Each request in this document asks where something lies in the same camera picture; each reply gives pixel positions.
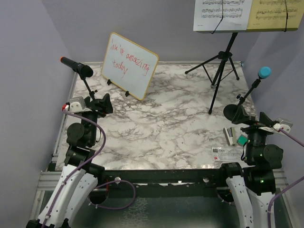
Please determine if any grey stapler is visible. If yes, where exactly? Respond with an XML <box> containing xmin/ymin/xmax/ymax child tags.
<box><xmin>223</xmin><ymin>127</ymin><xmax>237</xmax><ymax>146</ymax></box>

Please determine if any black mounting rail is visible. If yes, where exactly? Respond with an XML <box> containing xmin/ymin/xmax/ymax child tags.
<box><xmin>88</xmin><ymin>168</ymin><xmax>232</xmax><ymax>202</ymax></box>

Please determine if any blue-headed microphone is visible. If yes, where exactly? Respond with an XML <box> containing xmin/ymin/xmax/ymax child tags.
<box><xmin>258</xmin><ymin>66</ymin><xmax>272</xmax><ymax>80</ymax></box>

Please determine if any black tripod music stand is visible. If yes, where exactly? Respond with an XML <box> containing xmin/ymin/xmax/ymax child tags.
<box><xmin>185</xmin><ymin>32</ymin><xmax>239</xmax><ymax>114</ymax></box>

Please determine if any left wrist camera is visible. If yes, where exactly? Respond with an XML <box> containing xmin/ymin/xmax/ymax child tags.
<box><xmin>62</xmin><ymin>96</ymin><xmax>92</xmax><ymax>114</ymax></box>

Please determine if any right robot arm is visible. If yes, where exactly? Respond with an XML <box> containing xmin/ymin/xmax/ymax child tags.
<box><xmin>218</xmin><ymin>104</ymin><xmax>283</xmax><ymax>228</ymax></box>

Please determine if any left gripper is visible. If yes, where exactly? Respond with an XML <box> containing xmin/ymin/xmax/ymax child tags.
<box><xmin>82</xmin><ymin>93</ymin><xmax>113</xmax><ymax>144</ymax></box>

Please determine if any yellow-framed whiteboard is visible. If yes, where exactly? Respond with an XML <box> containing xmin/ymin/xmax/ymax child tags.
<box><xmin>101</xmin><ymin>32</ymin><xmax>159</xmax><ymax>100</ymax></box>

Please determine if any green eraser block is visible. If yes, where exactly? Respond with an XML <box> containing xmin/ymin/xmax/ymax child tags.
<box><xmin>237</xmin><ymin>135</ymin><xmax>247</xmax><ymax>146</ymax></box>

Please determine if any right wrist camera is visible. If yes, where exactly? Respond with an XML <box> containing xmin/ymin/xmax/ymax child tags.
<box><xmin>262</xmin><ymin>118</ymin><xmax>294</xmax><ymax>133</ymax></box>

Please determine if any black microphone stand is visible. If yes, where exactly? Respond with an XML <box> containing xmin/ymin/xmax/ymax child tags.
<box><xmin>80</xmin><ymin>76</ymin><xmax>97</xmax><ymax>101</ymax></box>
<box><xmin>223</xmin><ymin>78</ymin><xmax>261</xmax><ymax>121</ymax></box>

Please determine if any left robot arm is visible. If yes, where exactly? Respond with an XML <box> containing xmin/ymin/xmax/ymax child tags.
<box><xmin>27</xmin><ymin>94</ymin><xmax>113</xmax><ymax>228</ymax></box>

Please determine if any clear ruler set packet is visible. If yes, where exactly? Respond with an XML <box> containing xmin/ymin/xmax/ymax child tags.
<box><xmin>211</xmin><ymin>147</ymin><xmax>243</xmax><ymax>162</ymax></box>

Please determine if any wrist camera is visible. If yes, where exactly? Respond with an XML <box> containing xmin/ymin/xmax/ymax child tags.
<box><xmin>262</xmin><ymin>118</ymin><xmax>294</xmax><ymax>133</ymax></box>
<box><xmin>62</xmin><ymin>96</ymin><xmax>92</xmax><ymax>114</ymax></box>

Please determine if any black microphone orange tip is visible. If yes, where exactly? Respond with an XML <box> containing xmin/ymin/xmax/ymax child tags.
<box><xmin>60</xmin><ymin>57</ymin><xmax>94</xmax><ymax>79</ymax></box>

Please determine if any yellow sheet music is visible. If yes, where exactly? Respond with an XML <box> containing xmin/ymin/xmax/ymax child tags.
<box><xmin>247</xmin><ymin>0</ymin><xmax>304</xmax><ymax>31</ymax></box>

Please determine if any white sheet music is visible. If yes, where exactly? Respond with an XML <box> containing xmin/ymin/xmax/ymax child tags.
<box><xmin>193</xmin><ymin>0</ymin><xmax>252</xmax><ymax>34</ymax></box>

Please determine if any aluminium frame rail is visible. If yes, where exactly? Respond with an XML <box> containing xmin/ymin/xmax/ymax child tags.
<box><xmin>37</xmin><ymin>171</ymin><xmax>95</xmax><ymax>192</ymax></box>

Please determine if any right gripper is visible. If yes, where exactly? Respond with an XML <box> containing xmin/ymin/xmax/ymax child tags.
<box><xmin>232</xmin><ymin>104</ymin><xmax>276</xmax><ymax>162</ymax></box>

